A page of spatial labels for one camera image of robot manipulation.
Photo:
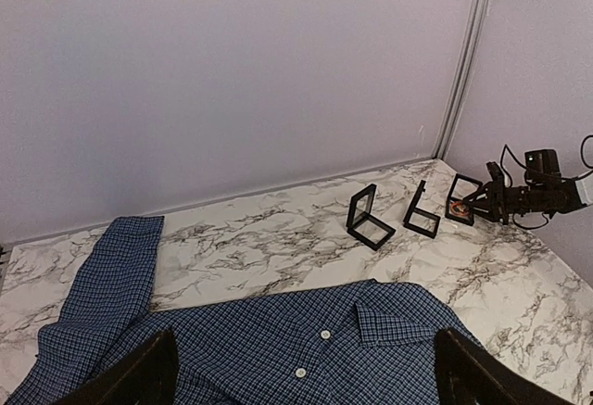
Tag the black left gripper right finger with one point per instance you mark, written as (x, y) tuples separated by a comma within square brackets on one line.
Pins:
[(467, 374)]

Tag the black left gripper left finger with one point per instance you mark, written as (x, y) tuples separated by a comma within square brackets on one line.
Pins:
[(148, 375)]

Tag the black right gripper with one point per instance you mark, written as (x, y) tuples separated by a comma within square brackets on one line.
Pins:
[(488, 201)]

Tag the blue plaid shirt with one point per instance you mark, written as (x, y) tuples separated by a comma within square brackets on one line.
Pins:
[(360, 343)]

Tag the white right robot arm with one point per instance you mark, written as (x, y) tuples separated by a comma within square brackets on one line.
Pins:
[(545, 190)]

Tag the black open display box right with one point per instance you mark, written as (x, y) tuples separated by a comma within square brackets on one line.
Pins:
[(461, 187)]

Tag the black open display box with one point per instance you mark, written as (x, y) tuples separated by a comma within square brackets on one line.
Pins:
[(461, 187), (414, 210), (362, 224)]

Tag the black open display box middle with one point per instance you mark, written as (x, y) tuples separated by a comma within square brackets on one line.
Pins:
[(414, 210)]

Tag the black open display box left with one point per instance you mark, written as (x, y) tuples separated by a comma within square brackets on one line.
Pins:
[(362, 224)]

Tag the black wrist camera on right gripper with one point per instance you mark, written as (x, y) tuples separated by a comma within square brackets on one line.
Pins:
[(496, 174)]

